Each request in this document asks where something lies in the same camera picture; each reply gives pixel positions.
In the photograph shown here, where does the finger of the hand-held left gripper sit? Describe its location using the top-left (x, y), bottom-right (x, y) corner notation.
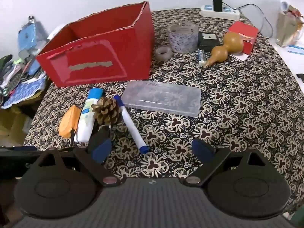
top-left (9, 146), bottom-right (38, 152)

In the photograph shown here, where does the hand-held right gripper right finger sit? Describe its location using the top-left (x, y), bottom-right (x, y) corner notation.
top-left (179, 138), bottom-right (273, 187)

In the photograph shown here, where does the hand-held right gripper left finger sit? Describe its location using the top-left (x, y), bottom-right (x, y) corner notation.
top-left (31, 128), bottom-right (126, 187)

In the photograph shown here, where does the white tube with blue cap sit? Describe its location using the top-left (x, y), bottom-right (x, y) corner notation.
top-left (74, 88), bottom-right (104, 143)

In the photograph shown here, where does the blue and white marker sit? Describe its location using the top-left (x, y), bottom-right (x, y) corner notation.
top-left (113, 95), bottom-right (150, 155)

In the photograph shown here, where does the brown pine cone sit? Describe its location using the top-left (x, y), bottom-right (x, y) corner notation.
top-left (91, 97), bottom-right (119, 126)

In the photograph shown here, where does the orange ridged plastic object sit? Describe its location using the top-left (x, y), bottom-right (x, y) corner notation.
top-left (59, 105), bottom-right (80, 138)

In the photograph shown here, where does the clear plastic case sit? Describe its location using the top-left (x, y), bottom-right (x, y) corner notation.
top-left (121, 80), bottom-right (202, 117)

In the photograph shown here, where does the red cardboard box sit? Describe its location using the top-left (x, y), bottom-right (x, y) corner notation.
top-left (36, 1), bottom-right (155, 88)

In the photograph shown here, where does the brown cardboard box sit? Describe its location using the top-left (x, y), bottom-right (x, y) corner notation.
top-left (0, 106), bottom-right (32, 146)

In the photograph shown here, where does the blue and white patterned cloth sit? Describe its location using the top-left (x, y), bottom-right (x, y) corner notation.
top-left (2, 76), bottom-right (46, 108)

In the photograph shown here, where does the pile of striped clothes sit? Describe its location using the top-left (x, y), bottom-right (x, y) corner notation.
top-left (0, 62), bottom-right (29, 98)

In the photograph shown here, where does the blue glasses case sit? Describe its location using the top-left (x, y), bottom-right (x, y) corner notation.
top-left (29, 59), bottom-right (43, 77)

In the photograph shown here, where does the dark green cloth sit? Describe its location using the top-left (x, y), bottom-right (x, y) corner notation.
top-left (0, 55), bottom-right (13, 67)

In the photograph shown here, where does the small blue and white tube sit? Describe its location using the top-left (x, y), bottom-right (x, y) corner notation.
top-left (196, 49), bottom-right (207, 67)

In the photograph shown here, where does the white card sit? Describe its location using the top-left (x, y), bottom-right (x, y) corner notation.
top-left (229, 52), bottom-right (249, 61)

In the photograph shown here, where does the small clear tape roll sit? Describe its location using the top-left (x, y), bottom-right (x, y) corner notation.
top-left (155, 47), bottom-right (173, 62)

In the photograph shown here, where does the small black box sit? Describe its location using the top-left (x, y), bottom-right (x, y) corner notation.
top-left (198, 32), bottom-right (221, 51)

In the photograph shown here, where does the brown gourd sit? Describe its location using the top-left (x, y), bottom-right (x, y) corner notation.
top-left (205, 32), bottom-right (245, 67)

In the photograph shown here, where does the light blue foil packet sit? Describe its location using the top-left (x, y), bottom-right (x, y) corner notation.
top-left (18, 15), bottom-right (49, 53)

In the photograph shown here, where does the large clear tape roll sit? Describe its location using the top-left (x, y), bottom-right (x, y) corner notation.
top-left (167, 22), bottom-right (199, 53)

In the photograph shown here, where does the white and purple tissue pack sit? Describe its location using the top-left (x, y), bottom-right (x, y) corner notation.
top-left (47, 24), bottom-right (65, 40)

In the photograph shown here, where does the white side table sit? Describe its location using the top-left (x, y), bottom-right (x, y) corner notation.
top-left (268, 38), bottom-right (304, 95)

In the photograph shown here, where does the small red box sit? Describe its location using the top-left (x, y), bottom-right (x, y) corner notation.
top-left (228, 21), bottom-right (259, 55)

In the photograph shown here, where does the small light blue box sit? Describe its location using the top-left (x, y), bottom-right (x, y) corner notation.
top-left (286, 45), bottom-right (304, 53)

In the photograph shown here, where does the white power strip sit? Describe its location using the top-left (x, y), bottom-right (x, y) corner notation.
top-left (199, 5), bottom-right (240, 21)

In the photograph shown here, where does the beige paper gift bag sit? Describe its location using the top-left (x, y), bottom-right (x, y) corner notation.
top-left (277, 0), bottom-right (304, 47)

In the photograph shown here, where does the black power strip cable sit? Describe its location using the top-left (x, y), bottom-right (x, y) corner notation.
top-left (237, 3), bottom-right (273, 39)

